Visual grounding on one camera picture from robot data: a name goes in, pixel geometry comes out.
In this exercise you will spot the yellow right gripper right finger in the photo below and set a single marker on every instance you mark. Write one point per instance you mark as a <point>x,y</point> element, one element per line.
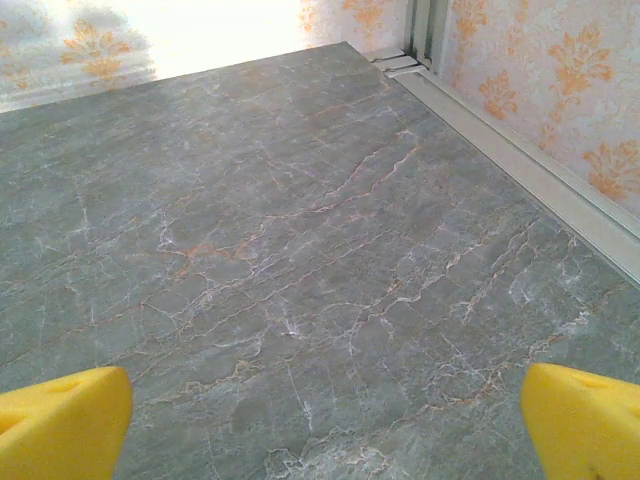
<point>585,430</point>

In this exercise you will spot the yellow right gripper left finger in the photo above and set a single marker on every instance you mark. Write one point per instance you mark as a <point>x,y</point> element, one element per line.
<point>60,430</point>

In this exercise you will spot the aluminium side rail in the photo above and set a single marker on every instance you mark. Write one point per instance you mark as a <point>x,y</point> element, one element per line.
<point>500,145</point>

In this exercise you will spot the aluminium frame post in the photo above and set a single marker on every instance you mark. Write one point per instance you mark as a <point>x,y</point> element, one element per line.
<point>435,30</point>

